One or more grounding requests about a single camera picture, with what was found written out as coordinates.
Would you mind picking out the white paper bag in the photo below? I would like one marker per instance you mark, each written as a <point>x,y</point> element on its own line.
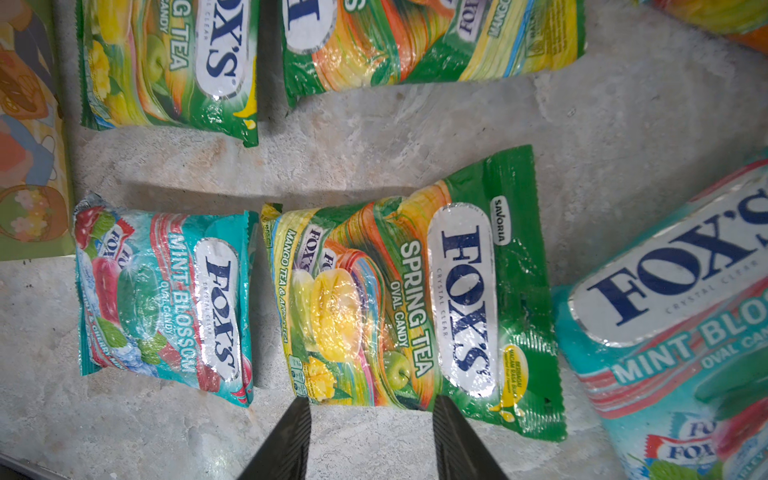
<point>36,192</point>

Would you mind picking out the green yellow Fox's candy bag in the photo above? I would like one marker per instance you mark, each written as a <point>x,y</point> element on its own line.
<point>184,63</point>

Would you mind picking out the teal mint Fox's candy bag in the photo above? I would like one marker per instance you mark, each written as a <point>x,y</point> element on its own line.
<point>166,295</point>

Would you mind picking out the orange Fox's candy bag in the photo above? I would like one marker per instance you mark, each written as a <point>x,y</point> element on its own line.
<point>741,21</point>

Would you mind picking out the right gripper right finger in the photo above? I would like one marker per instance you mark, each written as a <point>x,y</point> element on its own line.
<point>460,453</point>

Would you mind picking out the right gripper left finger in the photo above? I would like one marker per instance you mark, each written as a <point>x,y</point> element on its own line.
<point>284,453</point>

